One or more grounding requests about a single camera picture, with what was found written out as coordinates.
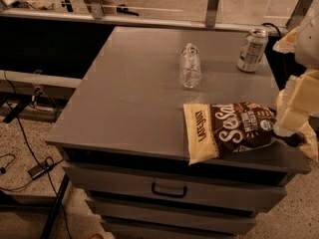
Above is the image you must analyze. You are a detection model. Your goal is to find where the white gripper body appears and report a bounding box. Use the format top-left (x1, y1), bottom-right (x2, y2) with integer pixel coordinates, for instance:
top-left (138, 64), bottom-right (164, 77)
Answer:
top-left (295, 10), bottom-right (319, 69)

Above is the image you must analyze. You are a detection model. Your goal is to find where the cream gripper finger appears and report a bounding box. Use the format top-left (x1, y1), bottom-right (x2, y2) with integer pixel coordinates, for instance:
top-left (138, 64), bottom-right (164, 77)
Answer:
top-left (273, 27), bottom-right (299, 54)
top-left (274, 69), bottom-right (319, 131)

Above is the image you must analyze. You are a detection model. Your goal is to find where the white green 7up can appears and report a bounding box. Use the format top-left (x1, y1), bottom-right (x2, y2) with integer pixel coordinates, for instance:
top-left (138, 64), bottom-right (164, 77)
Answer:
top-left (237, 29), bottom-right (268, 73)

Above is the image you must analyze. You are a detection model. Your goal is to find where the brown yellow chip bag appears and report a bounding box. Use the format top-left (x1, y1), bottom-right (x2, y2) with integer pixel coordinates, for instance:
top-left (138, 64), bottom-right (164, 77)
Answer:
top-left (183, 102), bottom-right (318, 164)

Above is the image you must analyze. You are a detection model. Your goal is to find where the clear plastic water bottle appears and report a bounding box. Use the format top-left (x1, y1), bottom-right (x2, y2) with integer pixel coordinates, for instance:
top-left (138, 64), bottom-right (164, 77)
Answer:
top-left (179, 43), bottom-right (201, 89)

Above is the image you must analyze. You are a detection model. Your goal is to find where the grey drawer cabinet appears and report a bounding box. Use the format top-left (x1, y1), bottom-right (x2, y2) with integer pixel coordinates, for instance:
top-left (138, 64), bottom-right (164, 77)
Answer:
top-left (47, 27), bottom-right (310, 239)

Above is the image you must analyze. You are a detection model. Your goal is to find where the black stand leg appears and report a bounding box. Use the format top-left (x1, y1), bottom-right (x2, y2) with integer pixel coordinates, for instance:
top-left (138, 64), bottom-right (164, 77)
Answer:
top-left (40, 175), bottom-right (69, 239)

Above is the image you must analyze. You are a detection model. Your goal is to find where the black power adapter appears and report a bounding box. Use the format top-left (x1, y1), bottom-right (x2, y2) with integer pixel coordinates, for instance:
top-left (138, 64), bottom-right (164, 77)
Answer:
top-left (28, 163), bottom-right (50, 180)

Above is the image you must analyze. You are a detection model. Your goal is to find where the metal railing frame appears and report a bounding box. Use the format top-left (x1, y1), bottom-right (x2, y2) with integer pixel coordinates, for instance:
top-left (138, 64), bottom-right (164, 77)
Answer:
top-left (0, 0), bottom-right (318, 32)

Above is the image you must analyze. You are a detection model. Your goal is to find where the black drawer handle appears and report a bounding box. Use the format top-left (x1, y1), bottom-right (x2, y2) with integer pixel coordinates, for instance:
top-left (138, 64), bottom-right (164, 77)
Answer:
top-left (151, 182), bottom-right (187, 198)

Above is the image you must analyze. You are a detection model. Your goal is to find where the black floor cable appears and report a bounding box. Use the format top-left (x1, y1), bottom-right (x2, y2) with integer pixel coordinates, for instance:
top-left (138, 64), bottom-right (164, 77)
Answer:
top-left (0, 71), bottom-right (74, 239)

